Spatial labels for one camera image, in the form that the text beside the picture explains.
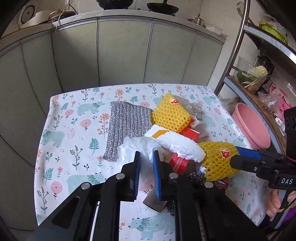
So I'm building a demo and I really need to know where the black frying pan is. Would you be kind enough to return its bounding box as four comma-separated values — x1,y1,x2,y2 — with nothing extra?
147,0,179,16

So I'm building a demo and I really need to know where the white plastic bag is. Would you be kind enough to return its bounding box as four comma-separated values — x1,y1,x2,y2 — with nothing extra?
116,137,164,168

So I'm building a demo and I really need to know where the white container on counter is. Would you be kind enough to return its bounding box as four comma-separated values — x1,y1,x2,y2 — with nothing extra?
205,25,223,35

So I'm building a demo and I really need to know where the glass bowl of vegetables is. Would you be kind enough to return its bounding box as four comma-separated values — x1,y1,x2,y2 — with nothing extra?
236,65,271,94

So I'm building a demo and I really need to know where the red cardboard box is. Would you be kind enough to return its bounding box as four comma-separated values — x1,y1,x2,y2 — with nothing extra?
169,128,200,175

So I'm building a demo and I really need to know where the floral bear tablecloth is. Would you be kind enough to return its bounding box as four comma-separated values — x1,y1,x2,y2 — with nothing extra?
34,84,269,240

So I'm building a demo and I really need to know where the black steel wool scrubber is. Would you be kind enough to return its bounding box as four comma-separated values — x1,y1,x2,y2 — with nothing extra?
165,171,206,217

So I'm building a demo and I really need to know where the pink plastic bucket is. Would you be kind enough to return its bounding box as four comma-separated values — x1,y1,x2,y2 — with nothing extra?
232,103,271,150

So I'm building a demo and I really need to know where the clear plastic wrap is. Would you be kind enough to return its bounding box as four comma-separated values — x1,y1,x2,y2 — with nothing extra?
174,95,206,132

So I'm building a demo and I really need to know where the person's right hand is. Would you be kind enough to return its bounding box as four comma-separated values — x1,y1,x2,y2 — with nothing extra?
266,189,296,217

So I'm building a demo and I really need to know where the clear bag on shelf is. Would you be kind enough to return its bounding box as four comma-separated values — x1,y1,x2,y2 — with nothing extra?
258,92,285,117

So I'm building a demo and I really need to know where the steel kettle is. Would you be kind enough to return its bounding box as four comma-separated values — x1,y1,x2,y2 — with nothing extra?
188,14,205,27

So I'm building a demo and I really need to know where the green plastic colander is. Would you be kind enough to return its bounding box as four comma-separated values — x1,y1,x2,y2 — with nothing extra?
259,22,288,45

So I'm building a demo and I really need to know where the pink polka dot cloth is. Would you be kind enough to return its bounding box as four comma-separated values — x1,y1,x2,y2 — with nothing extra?
269,84,295,119

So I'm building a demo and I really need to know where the black wok with lid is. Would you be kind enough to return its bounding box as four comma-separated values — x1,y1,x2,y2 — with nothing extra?
96,0,133,10

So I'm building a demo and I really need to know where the metal shelf rack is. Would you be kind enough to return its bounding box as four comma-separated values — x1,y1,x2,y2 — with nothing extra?
214,13,295,153

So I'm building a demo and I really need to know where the black blender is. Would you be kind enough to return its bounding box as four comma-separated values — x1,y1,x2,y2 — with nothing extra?
257,55,274,76

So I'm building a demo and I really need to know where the silver mesh scouring cloth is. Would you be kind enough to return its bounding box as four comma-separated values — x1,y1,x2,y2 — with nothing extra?
103,101,152,162

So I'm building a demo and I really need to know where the yellow foam fruit net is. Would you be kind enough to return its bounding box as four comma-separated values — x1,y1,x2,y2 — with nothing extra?
152,93,192,133

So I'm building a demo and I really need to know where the white foam fruit net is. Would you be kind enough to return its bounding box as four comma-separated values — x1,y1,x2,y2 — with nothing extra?
144,124,206,163

